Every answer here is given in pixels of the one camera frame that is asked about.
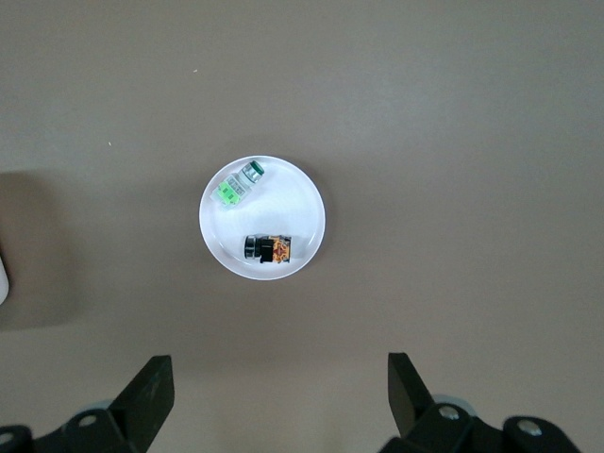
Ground pink round plate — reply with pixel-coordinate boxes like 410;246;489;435
197;155;327;282

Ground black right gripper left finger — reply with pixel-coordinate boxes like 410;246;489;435
0;355;176;453

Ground white lidded pink storage box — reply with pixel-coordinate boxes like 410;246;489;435
0;254;11;306

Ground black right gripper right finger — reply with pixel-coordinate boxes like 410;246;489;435
379;352;579;453

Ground brown table mat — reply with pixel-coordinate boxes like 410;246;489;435
0;0;604;453

